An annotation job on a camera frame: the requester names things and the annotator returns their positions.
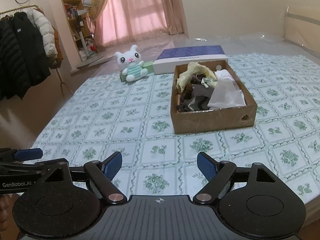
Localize dark grey face mask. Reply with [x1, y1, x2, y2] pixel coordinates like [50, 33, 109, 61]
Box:
[177, 83, 214, 113]

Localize white mesh pouch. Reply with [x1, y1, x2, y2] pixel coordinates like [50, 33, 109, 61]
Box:
[208, 79, 246, 110]

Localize brown scrunchie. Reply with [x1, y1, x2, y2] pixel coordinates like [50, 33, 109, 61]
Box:
[181, 83, 193, 100]

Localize light green cloth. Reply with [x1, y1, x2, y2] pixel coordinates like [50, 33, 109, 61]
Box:
[201, 77, 217, 89]

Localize person's left hand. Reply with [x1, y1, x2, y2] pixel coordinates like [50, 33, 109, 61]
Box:
[0, 194, 16, 232]

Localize green floral tablecloth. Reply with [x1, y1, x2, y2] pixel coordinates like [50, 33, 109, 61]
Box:
[34, 54, 319, 203]

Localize brown cardboard tray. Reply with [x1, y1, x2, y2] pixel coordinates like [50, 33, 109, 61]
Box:
[170, 60, 257, 134]

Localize black jacket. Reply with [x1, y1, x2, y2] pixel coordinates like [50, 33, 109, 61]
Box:
[1, 11, 50, 100]

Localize orange jacket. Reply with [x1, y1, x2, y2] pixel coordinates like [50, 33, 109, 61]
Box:
[50, 28, 63, 69]

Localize white folded cloth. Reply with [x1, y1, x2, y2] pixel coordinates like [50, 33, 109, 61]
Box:
[214, 69, 235, 81]

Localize yellow towel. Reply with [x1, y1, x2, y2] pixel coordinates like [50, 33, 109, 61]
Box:
[176, 62, 219, 94]

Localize white bunny plush toy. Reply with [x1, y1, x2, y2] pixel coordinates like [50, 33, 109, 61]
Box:
[114, 44, 149, 82]

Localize green small box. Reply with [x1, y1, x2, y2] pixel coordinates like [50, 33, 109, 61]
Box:
[119, 61, 154, 82]

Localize blue and white flat box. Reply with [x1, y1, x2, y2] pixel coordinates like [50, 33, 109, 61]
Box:
[153, 45, 228, 75]

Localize white puffer jacket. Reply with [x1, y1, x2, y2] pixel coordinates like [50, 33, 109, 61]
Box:
[27, 9, 58, 58]

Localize wooden bookshelf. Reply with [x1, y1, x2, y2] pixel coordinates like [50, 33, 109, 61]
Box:
[61, 0, 97, 61]

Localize standing fan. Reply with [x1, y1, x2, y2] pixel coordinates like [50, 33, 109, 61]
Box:
[76, 0, 108, 69]

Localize pink curtain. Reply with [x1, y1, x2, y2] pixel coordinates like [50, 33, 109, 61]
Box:
[87, 0, 188, 47]

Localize wooden headboard in plastic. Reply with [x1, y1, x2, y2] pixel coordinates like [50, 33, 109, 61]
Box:
[284, 6, 320, 54]

